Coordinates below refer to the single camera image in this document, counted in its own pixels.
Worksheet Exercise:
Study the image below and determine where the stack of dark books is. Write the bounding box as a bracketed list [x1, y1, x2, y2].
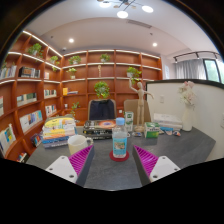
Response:
[82, 119, 118, 140]

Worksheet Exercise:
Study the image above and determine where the dark office chair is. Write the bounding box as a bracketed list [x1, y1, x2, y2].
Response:
[87, 98, 118, 122]

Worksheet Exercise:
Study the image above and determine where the tan chair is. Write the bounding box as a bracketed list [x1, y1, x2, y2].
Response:
[123, 98, 148, 125]

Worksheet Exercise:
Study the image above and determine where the clear blue-capped water bottle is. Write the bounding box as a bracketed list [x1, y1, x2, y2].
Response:
[111, 117, 129, 159]

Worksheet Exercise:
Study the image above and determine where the stack of colourful books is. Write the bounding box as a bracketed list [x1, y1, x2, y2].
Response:
[40, 115, 78, 149]

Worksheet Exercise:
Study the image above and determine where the black track light rail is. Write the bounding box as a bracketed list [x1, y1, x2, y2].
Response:
[173, 50, 221, 64]

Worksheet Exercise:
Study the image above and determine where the black-framed window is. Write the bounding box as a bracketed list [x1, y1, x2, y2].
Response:
[203, 58, 224, 84]

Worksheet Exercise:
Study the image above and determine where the white vase with flowers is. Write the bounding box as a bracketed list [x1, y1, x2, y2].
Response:
[177, 80, 198, 132]

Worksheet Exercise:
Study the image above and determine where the multi-bulb ceiling lamp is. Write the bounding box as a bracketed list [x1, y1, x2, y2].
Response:
[97, 0, 155, 19]

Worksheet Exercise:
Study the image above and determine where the cream ceramic mug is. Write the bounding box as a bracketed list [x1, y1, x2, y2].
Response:
[67, 134, 94, 156]

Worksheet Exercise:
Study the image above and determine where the green and white box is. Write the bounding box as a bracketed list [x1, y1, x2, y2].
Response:
[143, 121, 161, 139]

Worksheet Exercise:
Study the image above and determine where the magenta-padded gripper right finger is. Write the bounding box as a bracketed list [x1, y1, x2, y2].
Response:
[131, 144, 182, 187]

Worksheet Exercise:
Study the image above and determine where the grey window curtain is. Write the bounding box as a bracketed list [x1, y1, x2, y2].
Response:
[174, 59, 207, 80]

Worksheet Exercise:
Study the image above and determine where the green and white carton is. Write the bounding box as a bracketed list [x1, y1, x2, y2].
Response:
[124, 110, 135, 133]

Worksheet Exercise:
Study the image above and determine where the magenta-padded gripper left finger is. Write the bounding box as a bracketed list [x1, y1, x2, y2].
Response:
[45, 144, 96, 188]

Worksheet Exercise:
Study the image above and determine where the stack of white packs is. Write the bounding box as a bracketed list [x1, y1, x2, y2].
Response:
[153, 112, 184, 131]

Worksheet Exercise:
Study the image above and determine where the wooden artist mannequin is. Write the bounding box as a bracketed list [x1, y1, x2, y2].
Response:
[129, 80, 155, 133]

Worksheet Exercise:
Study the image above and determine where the wooden wall shelf unit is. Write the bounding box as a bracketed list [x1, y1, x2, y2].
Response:
[0, 29, 164, 164]

